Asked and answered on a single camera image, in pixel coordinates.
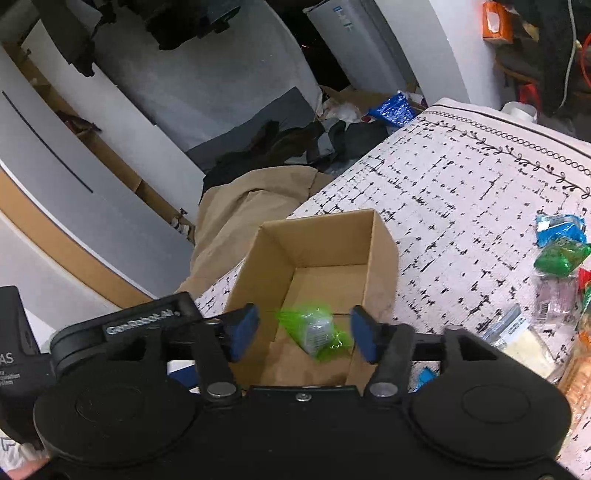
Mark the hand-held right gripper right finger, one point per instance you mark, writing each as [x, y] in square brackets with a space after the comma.
[364, 334]

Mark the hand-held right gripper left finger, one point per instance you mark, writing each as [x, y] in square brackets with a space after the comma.
[243, 332]

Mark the clear green snack packet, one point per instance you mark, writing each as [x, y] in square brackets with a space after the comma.
[314, 333]

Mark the brown cardboard box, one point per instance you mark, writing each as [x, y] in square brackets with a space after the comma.
[314, 281]

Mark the white sandwich packet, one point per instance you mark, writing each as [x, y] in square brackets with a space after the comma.
[526, 346]

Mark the clear barcode snack packet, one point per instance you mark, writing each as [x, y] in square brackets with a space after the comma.
[554, 300]

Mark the shiny green snack packet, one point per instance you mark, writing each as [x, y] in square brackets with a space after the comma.
[561, 256]

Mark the blue snack packet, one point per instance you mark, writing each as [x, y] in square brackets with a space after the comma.
[554, 228]

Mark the orange edged bread packet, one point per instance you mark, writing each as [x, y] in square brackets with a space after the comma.
[579, 383]

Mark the orange red snack packet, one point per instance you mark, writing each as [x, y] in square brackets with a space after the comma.
[585, 277]

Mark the person's left hand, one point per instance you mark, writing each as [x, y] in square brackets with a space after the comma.
[21, 464]

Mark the small light blue packet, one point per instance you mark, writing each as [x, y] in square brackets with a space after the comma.
[425, 377]

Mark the tan cloth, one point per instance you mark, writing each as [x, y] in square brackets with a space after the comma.
[240, 217]

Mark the black white printed blanket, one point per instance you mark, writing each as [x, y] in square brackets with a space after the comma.
[461, 207]

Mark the dark clothes pile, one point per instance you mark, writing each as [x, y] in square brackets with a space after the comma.
[281, 143]

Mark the white wardrobe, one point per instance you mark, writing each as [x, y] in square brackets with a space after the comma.
[46, 161]

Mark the white plastic bag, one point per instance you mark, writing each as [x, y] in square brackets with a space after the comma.
[344, 110]

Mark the blue foil bag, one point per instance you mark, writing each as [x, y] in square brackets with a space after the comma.
[390, 110]

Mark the brown floor cardboard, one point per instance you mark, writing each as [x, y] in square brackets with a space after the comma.
[358, 98]

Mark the white roll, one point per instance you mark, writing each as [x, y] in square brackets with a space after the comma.
[519, 110]

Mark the white refrigerator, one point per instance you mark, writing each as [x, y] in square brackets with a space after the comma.
[360, 41]

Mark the orange tissue box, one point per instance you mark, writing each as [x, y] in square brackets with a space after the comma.
[491, 23]

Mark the black fluffy garment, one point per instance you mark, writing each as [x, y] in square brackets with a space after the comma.
[554, 46]

